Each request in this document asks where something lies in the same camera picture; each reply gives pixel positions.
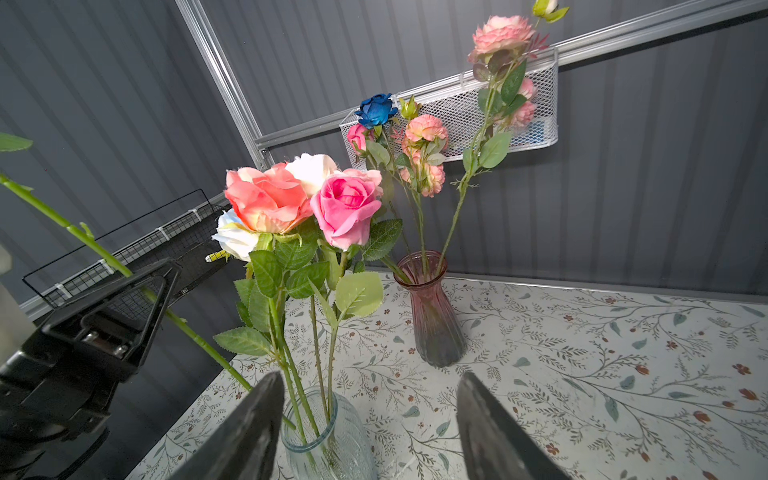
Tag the yellow item in black basket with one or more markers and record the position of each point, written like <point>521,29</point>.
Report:
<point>220,255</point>

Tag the coral red artificial rose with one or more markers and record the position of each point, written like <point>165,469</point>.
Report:
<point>281,268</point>

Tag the magenta pink artificial rose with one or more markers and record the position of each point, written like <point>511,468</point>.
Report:
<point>358,136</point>

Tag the clear ribbed glass vase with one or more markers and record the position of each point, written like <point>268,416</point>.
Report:
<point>320,446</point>

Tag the pink ribbed glass vase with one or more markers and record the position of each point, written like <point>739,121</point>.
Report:
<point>438,335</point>

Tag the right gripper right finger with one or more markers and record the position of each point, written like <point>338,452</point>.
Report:
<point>494,446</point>

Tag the white rosebud stem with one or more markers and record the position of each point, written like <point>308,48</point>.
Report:
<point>311,170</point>

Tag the pale pink carnation spray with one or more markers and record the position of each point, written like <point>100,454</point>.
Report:
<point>502,47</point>

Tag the blue artificial rose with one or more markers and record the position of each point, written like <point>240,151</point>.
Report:
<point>376,111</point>

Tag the black wire basket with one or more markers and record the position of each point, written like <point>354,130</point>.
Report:
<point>180,230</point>

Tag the pale blue white rose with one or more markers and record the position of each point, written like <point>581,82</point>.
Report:
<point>234,237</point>

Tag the items in white basket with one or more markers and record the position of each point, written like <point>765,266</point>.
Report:
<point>534,136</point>

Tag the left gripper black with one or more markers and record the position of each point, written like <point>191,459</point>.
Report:
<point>60,384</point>

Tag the light pink rosebud stem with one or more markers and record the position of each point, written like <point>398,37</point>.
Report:
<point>344,208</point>

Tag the white wire mesh basket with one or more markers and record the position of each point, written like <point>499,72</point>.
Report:
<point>454,100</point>

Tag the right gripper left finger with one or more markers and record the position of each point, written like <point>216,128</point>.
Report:
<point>245,444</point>

